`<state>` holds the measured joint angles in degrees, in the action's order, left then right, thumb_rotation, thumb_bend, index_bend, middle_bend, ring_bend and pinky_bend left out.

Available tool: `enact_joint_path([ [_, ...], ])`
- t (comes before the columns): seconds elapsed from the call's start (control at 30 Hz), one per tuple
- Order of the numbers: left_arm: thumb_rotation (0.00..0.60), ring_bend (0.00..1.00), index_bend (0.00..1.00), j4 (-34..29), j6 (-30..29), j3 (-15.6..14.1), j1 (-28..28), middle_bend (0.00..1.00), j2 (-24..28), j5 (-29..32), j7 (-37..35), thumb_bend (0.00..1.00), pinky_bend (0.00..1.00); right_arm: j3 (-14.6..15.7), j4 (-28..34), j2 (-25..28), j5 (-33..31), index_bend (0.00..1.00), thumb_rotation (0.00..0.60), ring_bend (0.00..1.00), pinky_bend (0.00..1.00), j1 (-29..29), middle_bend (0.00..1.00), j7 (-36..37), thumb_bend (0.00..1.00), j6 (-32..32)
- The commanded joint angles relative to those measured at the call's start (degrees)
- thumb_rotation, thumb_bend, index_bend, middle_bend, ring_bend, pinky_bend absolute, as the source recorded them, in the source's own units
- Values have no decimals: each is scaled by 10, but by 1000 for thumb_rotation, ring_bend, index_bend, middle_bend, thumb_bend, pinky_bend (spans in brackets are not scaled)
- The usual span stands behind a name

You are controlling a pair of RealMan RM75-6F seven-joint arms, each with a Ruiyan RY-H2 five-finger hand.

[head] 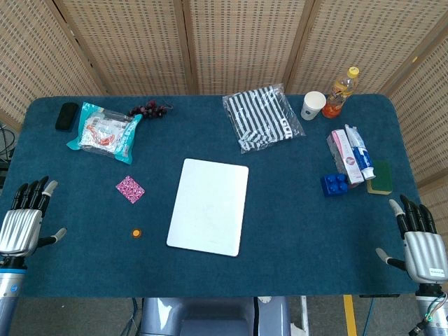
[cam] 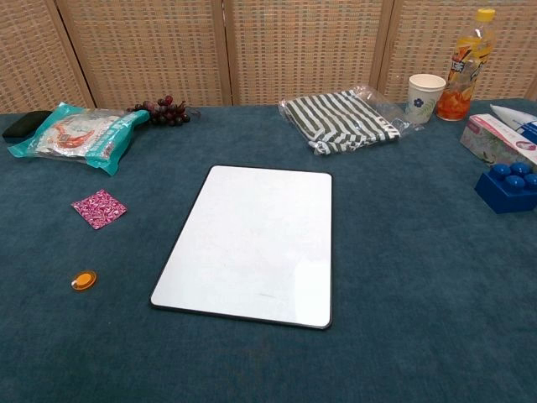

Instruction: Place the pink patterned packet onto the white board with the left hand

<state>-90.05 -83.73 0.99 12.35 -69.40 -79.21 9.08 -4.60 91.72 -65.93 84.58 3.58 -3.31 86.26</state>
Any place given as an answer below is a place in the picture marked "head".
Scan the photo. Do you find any orange drink bottle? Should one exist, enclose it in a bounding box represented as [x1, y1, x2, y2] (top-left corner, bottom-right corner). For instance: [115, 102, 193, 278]
[321, 66, 361, 119]

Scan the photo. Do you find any white rectangular board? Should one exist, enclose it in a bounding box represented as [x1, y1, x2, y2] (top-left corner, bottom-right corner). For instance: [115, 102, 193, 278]
[166, 158, 250, 258]

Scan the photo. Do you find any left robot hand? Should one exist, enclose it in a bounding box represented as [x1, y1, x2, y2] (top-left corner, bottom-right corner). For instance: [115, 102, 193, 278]
[0, 176, 67, 258]

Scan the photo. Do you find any blue building block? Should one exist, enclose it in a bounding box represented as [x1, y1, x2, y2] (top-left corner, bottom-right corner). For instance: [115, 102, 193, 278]
[320, 173, 351, 197]

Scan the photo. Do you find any pink toothpaste box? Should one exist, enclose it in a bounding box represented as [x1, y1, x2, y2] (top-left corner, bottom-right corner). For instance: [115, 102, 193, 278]
[326, 129, 365, 186]

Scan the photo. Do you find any woven folding screen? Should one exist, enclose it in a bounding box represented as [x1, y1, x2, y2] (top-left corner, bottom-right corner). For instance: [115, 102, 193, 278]
[0, 0, 448, 225]

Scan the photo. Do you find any blue felt table mat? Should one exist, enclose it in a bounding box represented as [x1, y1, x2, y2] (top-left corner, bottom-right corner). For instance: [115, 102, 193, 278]
[0, 93, 421, 298]

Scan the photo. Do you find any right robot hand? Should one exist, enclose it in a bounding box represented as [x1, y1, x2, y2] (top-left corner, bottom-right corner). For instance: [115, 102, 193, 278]
[375, 195, 448, 284]

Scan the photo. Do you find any teal snack package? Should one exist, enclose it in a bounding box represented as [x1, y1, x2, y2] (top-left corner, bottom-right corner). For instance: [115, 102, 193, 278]
[66, 101, 144, 165]

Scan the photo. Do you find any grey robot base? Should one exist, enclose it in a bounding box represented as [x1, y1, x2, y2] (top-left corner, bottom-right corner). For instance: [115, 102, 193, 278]
[139, 296, 292, 336]

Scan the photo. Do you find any striped cloth in plastic bag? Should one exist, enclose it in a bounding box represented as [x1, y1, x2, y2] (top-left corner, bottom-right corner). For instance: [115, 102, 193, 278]
[222, 83, 306, 155]

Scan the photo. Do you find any dark purple grape bunch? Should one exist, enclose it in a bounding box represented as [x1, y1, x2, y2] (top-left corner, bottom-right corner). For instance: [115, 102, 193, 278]
[127, 100, 174, 120]

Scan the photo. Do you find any white paper cup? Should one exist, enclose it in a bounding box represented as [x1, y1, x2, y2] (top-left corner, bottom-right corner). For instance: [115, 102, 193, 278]
[300, 91, 327, 121]

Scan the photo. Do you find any pink patterned card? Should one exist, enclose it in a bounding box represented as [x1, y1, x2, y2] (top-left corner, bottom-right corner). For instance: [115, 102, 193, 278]
[115, 175, 146, 204]

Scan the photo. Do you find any blue white toothpaste tube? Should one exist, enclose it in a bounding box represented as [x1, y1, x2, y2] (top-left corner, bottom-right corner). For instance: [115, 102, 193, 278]
[344, 124, 377, 181]

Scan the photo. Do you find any green yellow sponge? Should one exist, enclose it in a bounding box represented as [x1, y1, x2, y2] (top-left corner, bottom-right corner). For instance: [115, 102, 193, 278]
[366, 160, 393, 195]

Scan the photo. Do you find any black eraser block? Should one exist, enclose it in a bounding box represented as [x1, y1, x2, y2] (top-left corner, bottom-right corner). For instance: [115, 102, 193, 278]
[55, 102, 80, 132]

